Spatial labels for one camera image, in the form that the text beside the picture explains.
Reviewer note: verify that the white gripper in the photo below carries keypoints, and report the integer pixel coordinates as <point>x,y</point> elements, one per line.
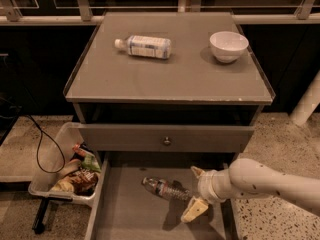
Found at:
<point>205,185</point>

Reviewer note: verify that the clear water bottle red label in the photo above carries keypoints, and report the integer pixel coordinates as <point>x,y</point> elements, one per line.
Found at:
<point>165,189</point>

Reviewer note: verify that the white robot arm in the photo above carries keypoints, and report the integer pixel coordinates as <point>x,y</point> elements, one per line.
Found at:
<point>247,178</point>

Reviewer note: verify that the round metal drawer knob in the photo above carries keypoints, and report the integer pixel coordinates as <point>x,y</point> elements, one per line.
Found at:
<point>167,141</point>

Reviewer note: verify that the grey open middle drawer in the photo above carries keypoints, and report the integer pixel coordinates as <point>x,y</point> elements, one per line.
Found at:
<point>125,210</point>

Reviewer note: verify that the grey drawer cabinet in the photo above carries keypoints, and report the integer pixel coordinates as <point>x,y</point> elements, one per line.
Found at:
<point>109,86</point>

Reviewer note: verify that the grey top drawer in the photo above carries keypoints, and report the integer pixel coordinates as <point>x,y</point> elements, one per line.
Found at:
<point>184,138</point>

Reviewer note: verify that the white labelled plastic bottle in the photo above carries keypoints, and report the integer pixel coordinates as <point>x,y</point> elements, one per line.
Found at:
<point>145,46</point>

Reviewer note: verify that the green snack packet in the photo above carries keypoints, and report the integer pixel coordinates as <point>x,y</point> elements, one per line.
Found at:
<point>91,163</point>

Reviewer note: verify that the brown snack bag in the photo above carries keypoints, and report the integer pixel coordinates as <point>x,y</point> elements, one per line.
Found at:
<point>83,181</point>

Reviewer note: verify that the clear plastic storage bin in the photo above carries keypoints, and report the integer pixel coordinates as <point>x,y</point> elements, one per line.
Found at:
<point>62,157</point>

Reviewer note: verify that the yellow snack item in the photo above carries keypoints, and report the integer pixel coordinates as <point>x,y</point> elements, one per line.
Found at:
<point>63,186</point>

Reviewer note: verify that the white ceramic bowl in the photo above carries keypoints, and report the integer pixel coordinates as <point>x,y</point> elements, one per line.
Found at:
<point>227,46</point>

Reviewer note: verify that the black bar on floor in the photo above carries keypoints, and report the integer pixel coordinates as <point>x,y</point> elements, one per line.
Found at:
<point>38,226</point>

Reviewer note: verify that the metal railing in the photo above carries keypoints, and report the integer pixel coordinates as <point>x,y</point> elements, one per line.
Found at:
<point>73,12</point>

